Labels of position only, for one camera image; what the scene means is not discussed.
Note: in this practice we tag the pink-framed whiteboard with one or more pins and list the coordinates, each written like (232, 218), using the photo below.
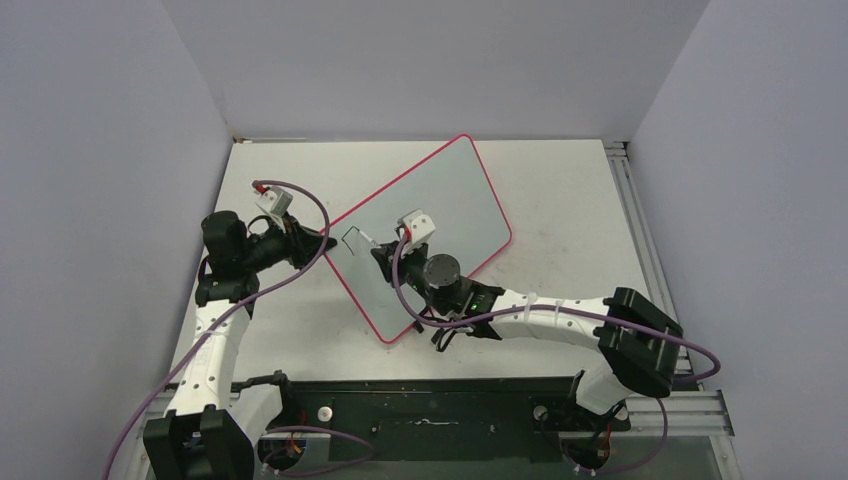
(445, 202)

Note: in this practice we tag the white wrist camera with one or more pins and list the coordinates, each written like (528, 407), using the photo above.
(416, 227)
(273, 200)

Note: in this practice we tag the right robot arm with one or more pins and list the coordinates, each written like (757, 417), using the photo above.
(638, 342)

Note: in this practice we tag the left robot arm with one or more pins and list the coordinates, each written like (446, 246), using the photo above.
(199, 436)

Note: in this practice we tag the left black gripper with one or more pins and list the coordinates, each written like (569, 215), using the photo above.
(302, 244)

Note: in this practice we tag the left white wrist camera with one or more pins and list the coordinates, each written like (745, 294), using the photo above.
(273, 200)

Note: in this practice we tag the aluminium rail right side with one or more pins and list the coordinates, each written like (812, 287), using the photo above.
(653, 272)

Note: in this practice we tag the black whiteboard marker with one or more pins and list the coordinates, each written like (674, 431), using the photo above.
(373, 244)

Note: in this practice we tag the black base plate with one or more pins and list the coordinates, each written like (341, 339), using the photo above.
(437, 420)

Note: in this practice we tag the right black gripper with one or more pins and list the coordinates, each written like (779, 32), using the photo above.
(386, 254)

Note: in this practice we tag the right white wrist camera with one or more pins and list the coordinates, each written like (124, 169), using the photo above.
(416, 227)

